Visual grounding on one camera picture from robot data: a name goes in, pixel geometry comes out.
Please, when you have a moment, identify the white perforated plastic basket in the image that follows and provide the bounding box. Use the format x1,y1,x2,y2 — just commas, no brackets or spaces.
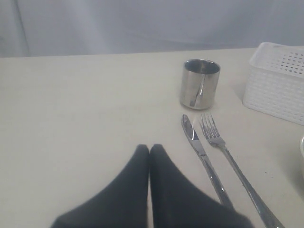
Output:
243,42,304,125

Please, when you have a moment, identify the grey speckled ceramic bowl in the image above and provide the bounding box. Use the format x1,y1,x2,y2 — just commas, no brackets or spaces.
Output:
299,136,304,158

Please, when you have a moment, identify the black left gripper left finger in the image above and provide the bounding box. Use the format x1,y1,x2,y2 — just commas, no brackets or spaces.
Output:
52,144,149,228

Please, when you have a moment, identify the silver metal fork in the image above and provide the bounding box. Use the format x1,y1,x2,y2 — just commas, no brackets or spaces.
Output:
200,113,284,228

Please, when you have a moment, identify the silver metal table knife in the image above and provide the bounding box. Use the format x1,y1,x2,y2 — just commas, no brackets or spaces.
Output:
181,114,235,210

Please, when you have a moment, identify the silver foil packet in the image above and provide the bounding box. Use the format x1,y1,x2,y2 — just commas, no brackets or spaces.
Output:
180,59,220,110

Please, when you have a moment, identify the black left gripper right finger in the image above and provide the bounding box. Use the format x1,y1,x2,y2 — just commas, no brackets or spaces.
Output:
149,144,253,228

